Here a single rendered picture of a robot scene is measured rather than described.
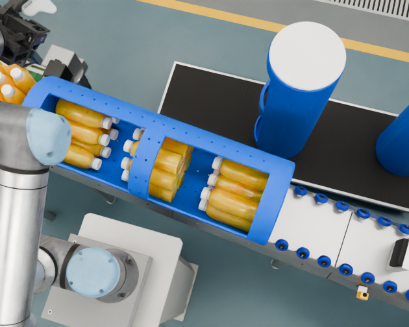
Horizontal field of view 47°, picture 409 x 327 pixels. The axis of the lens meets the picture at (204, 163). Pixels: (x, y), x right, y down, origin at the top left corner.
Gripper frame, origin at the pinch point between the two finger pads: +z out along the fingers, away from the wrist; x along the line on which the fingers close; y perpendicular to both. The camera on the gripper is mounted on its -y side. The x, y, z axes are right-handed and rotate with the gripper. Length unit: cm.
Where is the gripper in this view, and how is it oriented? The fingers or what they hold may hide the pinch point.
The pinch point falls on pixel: (30, 21)
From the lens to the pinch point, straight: 103.6
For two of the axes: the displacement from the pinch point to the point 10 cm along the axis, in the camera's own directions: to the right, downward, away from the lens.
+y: 8.4, 5.3, 0.9
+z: 1.3, -3.6, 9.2
